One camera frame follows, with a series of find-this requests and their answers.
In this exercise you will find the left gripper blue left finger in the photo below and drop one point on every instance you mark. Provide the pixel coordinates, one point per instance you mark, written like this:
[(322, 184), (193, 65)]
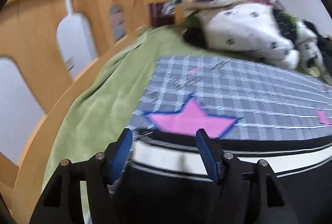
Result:
[(103, 170)]

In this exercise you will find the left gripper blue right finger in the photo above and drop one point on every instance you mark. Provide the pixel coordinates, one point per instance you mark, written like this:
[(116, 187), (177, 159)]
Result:
[(225, 170)]

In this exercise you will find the black pants with white stripe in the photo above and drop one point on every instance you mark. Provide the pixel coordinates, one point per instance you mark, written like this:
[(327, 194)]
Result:
[(165, 181)]

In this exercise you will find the green blanket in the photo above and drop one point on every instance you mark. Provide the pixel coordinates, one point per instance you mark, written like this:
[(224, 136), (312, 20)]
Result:
[(103, 99)]

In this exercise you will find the grey checked star bedsheet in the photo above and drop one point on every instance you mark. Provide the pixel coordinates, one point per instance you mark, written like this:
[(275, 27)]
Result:
[(216, 135)]

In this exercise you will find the white black floral comforter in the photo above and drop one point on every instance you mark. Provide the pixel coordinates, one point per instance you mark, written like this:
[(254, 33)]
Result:
[(270, 35)]

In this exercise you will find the black clothes pile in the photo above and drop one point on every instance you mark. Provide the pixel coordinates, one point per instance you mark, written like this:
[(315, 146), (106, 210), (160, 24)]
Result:
[(324, 45)]

